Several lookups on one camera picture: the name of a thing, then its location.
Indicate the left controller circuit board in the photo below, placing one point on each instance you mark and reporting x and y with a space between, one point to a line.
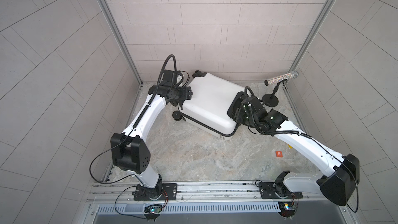
153 209

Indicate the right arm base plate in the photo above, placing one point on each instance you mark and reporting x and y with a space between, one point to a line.
272 190

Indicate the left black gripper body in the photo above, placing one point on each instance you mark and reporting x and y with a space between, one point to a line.
180 94

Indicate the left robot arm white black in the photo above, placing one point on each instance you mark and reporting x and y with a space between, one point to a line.
129 150

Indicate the white hard-shell suitcase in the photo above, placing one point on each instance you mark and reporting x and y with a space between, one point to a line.
212 105

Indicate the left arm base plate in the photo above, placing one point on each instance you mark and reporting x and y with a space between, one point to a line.
158 193

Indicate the controller circuit board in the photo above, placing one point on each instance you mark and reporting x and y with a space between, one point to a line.
287 209
153 209

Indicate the right controller circuit board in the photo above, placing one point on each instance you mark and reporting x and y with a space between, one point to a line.
287 209

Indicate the small red cube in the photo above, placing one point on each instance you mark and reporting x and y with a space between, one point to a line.
279 153

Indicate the white slotted cable duct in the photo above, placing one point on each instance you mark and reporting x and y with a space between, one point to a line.
194 208

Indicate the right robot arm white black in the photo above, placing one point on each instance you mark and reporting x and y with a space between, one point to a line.
338 175

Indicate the glitter tube on black stand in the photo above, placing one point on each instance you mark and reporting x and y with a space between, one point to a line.
271 100

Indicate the aluminium mounting rail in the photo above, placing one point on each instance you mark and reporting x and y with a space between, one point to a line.
197 191

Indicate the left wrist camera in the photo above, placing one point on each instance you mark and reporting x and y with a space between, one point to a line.
169 76

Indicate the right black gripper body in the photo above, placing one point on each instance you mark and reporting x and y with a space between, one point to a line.
243 117

